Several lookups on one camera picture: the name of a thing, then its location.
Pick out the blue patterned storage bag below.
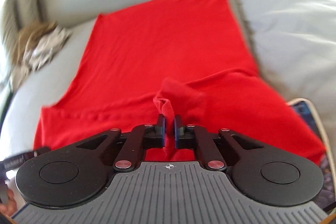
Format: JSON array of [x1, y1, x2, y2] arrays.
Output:
[[286, 98, 336, 212]]

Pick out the red t-shirt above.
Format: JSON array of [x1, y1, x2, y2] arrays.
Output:
[[34, 0, 325, 164]]

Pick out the beige crumpled clothes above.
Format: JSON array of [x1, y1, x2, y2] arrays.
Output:
[[10, 26, 72, 92]]

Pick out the grey pillow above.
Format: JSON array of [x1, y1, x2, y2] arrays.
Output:
[[239, 0, 335, 130]]

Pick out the tan crumpled garment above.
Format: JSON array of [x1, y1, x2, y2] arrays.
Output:
[[9, 21, 57, 65]]

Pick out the beige back cushion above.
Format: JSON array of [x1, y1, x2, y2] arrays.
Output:
[[1, 0, 41, 53]]

